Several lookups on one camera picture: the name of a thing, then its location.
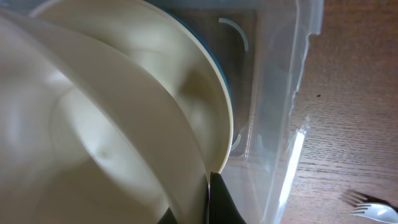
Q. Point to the cream bowl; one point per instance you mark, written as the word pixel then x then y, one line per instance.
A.
pixel 169 52
pixel 88 136

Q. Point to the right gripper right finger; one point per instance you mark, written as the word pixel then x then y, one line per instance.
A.
pixel 222 209

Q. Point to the white plastic fork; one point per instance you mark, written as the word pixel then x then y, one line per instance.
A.
pixel 370 207

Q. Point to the blue bowl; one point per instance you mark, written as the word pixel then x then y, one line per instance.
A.
pixel 199 38

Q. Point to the clear plastic container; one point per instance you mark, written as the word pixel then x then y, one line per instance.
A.
pixel 261 47

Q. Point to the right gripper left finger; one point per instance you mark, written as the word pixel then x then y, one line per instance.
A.
pixel 168 218

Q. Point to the cream bowl back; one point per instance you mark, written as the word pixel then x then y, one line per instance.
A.
pixel 88 136

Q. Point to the cream bowl front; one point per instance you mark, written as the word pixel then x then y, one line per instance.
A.
pixel 169 52

